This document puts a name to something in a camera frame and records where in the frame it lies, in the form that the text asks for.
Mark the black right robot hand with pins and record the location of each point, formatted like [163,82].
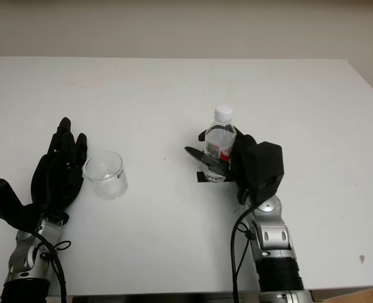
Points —
[243,164]

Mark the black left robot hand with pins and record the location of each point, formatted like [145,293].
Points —
[55,180]

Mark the clear plastic water bottle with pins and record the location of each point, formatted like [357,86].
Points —
[221,135]

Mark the black robot torso edge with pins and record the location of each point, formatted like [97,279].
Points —
[157,300]

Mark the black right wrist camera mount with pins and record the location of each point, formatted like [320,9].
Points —
[268,170]

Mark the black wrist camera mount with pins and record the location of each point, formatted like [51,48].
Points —
[268,170]
[3,199]

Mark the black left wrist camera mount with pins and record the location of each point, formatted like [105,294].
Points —
[3,199]

